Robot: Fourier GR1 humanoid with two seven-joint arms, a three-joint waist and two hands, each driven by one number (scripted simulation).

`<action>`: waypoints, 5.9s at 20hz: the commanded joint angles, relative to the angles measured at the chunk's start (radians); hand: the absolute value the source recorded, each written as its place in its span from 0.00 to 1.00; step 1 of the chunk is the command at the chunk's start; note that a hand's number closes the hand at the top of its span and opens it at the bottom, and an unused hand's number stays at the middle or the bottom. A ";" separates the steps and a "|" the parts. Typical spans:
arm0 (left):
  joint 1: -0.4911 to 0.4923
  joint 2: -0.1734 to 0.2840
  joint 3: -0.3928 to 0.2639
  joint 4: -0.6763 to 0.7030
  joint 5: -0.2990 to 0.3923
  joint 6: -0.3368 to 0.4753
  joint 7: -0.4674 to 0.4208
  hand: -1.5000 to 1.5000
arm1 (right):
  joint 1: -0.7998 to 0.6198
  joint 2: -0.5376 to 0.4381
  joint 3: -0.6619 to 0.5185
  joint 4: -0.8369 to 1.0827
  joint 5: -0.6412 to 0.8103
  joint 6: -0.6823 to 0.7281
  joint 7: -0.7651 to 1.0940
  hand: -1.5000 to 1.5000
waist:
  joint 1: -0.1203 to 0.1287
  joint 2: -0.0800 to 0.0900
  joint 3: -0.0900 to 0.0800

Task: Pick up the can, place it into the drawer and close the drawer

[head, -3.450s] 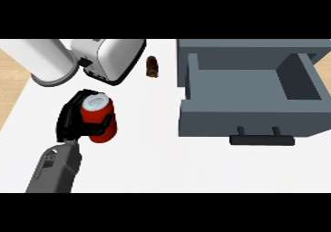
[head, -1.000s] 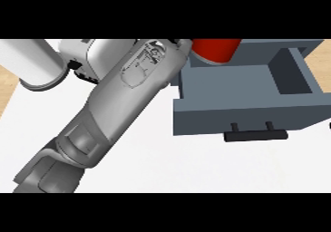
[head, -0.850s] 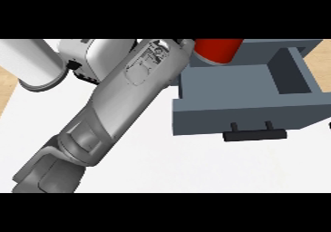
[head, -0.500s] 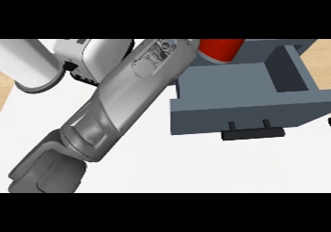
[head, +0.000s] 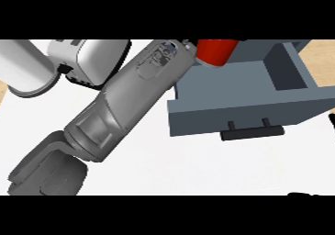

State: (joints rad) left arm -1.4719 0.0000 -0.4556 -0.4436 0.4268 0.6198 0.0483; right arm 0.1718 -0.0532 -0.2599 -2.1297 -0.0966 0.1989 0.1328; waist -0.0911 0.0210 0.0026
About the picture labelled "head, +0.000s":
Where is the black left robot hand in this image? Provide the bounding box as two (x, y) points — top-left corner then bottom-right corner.
(180, 39), (199, 51)

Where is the red can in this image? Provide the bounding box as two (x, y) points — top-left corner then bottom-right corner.
(193, 39), (240, 69)

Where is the blue-grey open drawer box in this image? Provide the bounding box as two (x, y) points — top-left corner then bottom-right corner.
(173, 39), (335, 106)

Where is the blue-grey drawer front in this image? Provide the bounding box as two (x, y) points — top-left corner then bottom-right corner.
(165, 86), (335, 138)

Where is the black drawer handle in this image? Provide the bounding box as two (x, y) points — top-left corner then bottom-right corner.
(220, 117), (285, 142)

